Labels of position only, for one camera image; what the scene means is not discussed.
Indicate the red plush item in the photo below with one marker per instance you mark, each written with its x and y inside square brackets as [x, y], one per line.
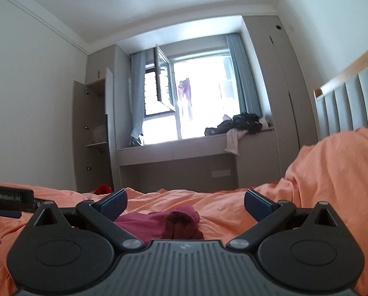
[103, 189]

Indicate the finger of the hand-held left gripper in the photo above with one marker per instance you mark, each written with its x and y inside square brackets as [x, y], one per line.
[5, 213]

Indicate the white hanging cloth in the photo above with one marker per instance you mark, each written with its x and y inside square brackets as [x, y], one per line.
[233, 141]

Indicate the window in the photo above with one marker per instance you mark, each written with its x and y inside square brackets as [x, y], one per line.
[202, 98]

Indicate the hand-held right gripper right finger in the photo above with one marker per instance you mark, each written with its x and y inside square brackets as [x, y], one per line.
[257, 204]

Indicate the grey window bench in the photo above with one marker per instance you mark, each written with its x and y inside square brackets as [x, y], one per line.
[177, 157]

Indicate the open grey cabinet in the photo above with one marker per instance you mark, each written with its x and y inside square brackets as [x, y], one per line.
[91, 129]

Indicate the grey padded headboard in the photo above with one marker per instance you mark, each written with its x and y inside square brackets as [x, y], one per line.
[350, 104]

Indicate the pile of dark clothes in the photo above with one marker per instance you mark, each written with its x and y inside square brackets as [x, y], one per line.
[236, 123]

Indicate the pale blue curtain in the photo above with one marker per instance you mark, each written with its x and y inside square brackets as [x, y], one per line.
[245, 77]
[139, 98]

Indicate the orange duvet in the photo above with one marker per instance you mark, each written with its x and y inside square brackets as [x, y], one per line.
[310, 185]

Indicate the grey wardrobe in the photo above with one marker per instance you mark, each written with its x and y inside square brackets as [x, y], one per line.
[282, 92]

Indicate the white wall socket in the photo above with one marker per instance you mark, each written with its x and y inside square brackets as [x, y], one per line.
[223, 173]

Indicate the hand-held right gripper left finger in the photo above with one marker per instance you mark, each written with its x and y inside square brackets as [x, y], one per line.
[113, 203]

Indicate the purple garment hanging outside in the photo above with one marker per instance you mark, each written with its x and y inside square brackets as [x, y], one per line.
[185, 98]

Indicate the maroon shirt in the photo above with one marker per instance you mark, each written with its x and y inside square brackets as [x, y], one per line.
[171, 223]

